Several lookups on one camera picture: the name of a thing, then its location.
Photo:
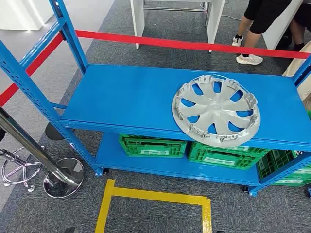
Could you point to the black round stanchion base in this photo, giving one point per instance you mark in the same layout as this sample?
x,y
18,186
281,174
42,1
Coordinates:
x,y
53,133

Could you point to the green plastic crate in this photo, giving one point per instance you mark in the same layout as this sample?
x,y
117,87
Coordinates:
x,y
291,180
150,149
267,164
218,158

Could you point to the chrome chair base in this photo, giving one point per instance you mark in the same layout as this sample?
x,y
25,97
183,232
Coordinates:
x,y
23,173

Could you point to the chrome stanchion post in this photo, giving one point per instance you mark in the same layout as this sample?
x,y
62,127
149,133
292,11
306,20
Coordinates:
x,y
29,143

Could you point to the white panel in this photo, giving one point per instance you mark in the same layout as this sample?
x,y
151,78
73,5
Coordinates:
x,y
279,22

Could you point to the red barrier belt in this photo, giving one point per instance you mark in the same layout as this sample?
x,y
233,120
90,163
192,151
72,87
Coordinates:
x,y
170,42
36,62

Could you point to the blue metal shelf rack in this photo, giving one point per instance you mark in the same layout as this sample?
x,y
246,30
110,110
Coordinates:
x,y
121,96

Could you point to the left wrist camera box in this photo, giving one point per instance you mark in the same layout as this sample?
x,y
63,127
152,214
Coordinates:
x,y
69,230

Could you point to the silver plastic wheel hubcap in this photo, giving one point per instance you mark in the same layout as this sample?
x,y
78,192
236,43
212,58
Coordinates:
x,y
218,109

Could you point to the person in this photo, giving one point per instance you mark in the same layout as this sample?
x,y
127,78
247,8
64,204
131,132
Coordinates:
x,y
262,16
302,19
306,91

